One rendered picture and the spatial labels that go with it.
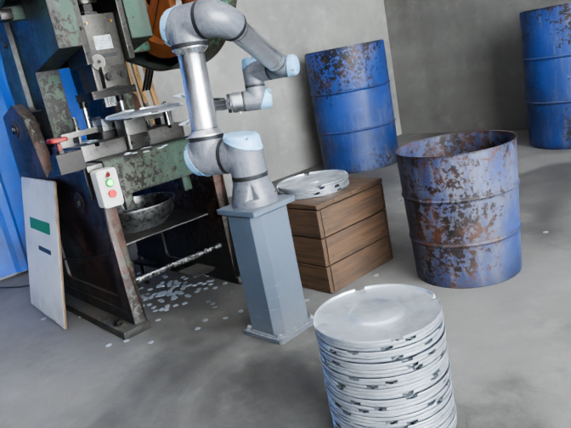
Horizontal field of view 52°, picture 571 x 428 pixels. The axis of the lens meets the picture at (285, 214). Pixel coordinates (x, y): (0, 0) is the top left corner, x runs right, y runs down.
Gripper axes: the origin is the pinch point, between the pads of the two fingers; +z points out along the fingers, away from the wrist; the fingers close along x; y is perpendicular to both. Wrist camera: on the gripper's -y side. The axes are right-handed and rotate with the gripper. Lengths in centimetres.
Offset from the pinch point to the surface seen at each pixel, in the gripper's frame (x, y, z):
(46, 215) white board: 36, -14, 62
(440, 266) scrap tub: 64, 34, -85
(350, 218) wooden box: 49, 10, -59
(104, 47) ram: -26.7, -13.8, 25.6
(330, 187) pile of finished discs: 36, 7, -53
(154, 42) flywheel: -28, -49, 11
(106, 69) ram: -18.4, -9.9, 25.4
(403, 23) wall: -31, -301, -169
